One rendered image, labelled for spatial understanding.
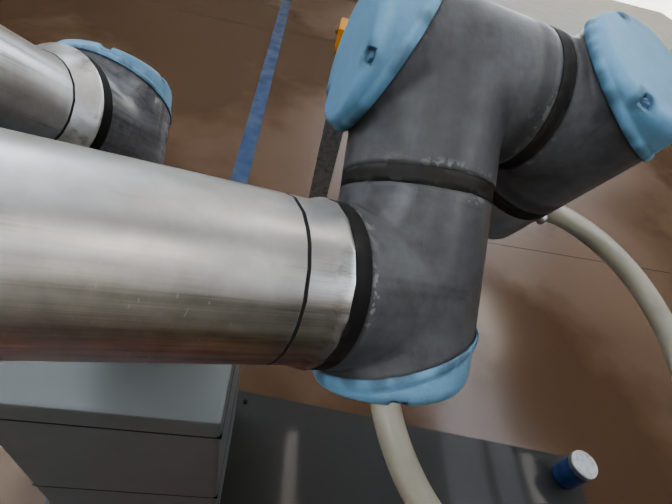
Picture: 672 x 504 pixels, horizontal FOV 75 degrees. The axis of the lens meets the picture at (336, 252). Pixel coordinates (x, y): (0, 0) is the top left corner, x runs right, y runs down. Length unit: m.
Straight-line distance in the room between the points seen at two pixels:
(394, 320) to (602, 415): 2.18
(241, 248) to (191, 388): 0.67
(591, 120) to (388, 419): 0.30
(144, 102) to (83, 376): 0.48
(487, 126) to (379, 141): 0.06
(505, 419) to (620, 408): 0.60
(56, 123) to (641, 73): 0.50
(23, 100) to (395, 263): 0.40
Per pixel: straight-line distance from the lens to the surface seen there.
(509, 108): 0.27
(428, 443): 1.85
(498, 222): 0.38
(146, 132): 0.61
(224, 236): 0.17
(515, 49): 0.27
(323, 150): 1.86
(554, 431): 2.17
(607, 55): 0.30
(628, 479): 2.29
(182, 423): 0.83
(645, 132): 0.31
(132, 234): 0.17
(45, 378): 0.89
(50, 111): 0.54
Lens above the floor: 1.60
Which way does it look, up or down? 45 degrees down
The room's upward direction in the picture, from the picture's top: 17 degrees clockwise
